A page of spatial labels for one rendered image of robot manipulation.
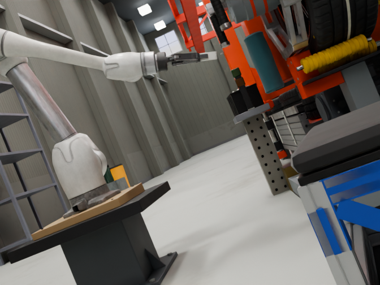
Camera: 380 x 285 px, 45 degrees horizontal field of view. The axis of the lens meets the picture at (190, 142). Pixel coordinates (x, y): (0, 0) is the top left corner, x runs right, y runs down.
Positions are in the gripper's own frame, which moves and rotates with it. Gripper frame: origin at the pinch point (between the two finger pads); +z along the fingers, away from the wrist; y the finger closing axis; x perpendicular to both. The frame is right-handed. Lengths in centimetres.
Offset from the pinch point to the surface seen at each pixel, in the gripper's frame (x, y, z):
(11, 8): -250, 618, -289
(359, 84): 18, -3, 57
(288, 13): -7.8, -18.9, 28.6
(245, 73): -27, 233, 48
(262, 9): -16.2, 0.6, 23.8
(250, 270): 72, -47, 1
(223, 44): -8.4, 20.7, 8.9
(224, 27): -7.2, -13.2, 6.2
